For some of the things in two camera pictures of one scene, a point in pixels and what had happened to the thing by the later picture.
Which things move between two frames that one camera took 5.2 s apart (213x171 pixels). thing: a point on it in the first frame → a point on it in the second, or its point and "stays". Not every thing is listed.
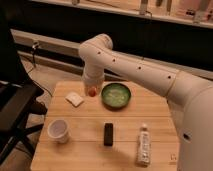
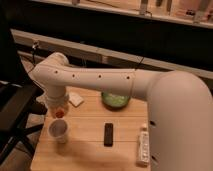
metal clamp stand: (34, 47) stays
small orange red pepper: (92, 91) → (59, 113)
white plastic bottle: (144, 147) stays
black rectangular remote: (108, 134) stays
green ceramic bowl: (116, 95) stays
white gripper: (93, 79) → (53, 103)
